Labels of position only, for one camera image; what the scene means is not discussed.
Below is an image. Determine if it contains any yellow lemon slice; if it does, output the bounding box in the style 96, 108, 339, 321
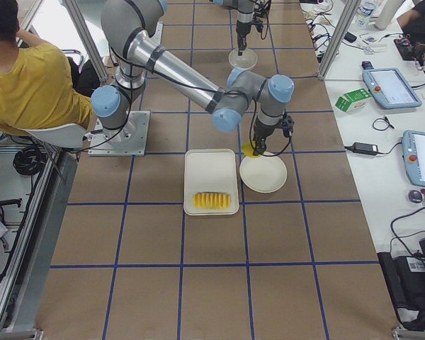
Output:
242, 141, 261, 158

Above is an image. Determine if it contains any white bowl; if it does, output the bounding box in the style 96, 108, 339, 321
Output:
228, 48, 258, 70

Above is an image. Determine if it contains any robot base metal plate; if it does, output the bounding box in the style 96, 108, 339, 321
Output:
87, 110, 150, 157

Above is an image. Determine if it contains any white plate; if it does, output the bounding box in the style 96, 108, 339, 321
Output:
239, 152, 288, 193

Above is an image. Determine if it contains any white rectangular tray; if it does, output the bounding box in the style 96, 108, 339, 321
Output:
183, 149, 239, 215

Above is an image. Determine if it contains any sliced yellow fruit row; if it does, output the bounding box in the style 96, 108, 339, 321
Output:
193, 192, 231, 210

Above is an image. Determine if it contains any green white carton box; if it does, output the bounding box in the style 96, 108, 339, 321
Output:
335, 88, 371, 113

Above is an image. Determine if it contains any black power adapter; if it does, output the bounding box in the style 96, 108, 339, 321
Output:
353, 142, 379, 156

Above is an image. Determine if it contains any plastic water bottle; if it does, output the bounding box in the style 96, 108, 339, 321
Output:
356, 0, 376, 29

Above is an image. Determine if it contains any upper blue teach pendant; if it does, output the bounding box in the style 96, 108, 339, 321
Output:
362, 68, 422, 109

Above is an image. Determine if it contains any blue teach pendant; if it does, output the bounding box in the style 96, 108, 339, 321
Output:
362, 68, 422, 109
402, 130, 425, 187

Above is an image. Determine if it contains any lower blue teach pendant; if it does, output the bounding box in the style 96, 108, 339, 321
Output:
402, 130, 425, 187

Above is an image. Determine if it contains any person at right desk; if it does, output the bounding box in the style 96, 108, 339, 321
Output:
397, 0, 425, 60

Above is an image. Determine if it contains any white chair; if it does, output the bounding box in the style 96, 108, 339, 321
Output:
16, 123, 86, 149

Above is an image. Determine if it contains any black bag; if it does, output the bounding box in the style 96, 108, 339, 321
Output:
378, 237, 425, 332

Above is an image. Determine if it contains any person in yellow shirt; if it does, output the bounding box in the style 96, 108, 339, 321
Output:
0, 1, 100, 135

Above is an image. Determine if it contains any aluminium frame post right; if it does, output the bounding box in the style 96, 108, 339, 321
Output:
317, 0, 360, 80

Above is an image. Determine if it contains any aluminium frame post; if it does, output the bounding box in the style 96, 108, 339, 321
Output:
62, 0, 108, 84
317, 0, 360, 80

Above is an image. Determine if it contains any aluminium frame post left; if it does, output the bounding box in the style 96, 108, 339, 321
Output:
62, 0, 108, 84

